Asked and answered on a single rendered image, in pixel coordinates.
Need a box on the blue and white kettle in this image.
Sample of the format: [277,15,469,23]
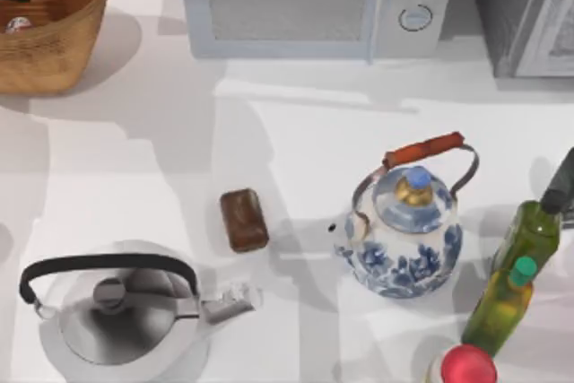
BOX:
[330,131,482,300]

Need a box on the yellow bottle with green cap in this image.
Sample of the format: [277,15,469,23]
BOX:
[460,256,539,358]

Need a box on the brown bread loaf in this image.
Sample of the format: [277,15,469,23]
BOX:
[219,187,271,254]

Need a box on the silver kettle with black handle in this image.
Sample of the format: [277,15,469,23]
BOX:
[18,240,265,383]

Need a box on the small white and red ball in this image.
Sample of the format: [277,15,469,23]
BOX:
[4,16,31,35]

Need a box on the bottle with red cap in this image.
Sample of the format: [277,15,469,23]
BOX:
[424,343,499,383]

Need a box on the woven wooden basket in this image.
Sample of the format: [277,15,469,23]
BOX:
[0,0,112,98]

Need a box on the microwave door handle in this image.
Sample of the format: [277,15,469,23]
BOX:
[366,0,387,65]

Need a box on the pale microwave knob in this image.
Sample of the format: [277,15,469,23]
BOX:
[397,4,434,33]

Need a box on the pale microwave oven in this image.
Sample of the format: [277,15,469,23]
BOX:
[176,0,461,65]

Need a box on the green bottle with black cap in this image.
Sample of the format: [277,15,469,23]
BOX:
[490,146,574,277]

